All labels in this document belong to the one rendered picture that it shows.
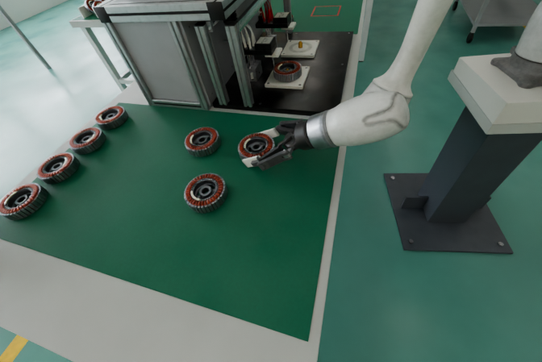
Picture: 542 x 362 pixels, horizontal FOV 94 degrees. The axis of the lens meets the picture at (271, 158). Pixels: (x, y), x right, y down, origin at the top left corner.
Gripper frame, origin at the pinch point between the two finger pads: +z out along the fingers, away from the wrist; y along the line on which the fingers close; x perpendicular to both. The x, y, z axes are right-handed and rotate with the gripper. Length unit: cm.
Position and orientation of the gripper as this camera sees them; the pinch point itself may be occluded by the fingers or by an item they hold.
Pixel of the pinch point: (257, 147)
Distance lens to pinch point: 77.1
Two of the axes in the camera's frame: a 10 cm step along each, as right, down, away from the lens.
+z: -7.4, 1.6, 6.5
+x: -5.7, -6.7, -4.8
